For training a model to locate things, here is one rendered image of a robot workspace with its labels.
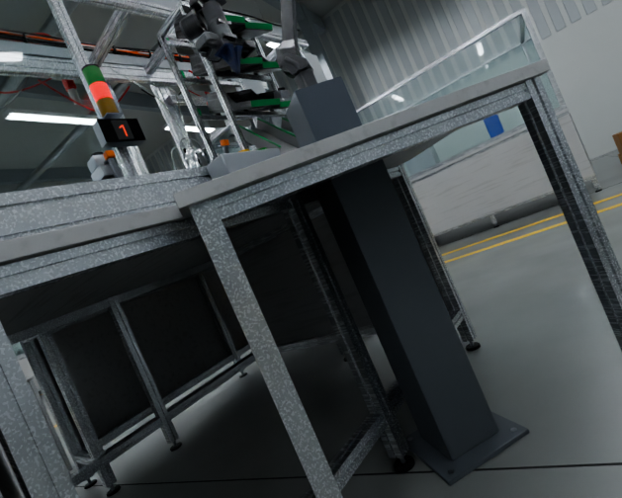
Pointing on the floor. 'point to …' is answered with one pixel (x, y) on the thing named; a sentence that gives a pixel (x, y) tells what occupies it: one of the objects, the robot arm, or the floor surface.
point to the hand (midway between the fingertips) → (233, 61)
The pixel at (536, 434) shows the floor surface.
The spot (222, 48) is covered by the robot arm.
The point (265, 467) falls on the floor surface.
